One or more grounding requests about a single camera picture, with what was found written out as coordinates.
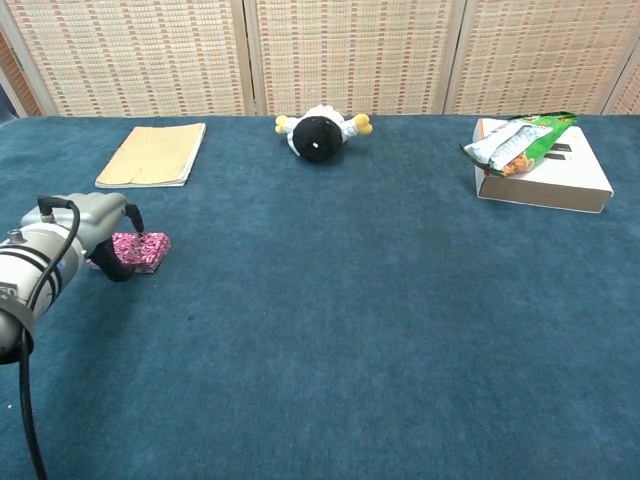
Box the blue table cloth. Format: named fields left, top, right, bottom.
left=0, top=114, right=640, bottom=480

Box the green and silver snack bag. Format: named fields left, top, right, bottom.
left=459, top=111, right=578, bottom=179

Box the silver and black left robot hand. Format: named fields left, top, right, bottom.
left=20, top=192, right=147, bottom=284

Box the black and white plush toy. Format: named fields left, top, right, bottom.
left=274, top=103, right=374, bottom=165

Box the white flat cardboard box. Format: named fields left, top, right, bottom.
left=472, top=117, right=615, bottom=215

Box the tan spiral notebook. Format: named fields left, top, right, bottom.
left=94, top=122, right=208, bottom=190

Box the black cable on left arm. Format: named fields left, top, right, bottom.
left=18, top=195, right=81, bottom=480

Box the pink patterned small box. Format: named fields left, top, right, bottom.
left=112, top=230, right=173, bottom=267

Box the woven folding screen panel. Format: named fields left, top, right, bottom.
left=0, top=0, right=254, bottom=119
left=0, top=29, right=44, bottom=119
left=602, top=64, right=640, bottom=116
left=244, top=0, right=466, bottom=117
left=444, top=0, right=640, bottom=116

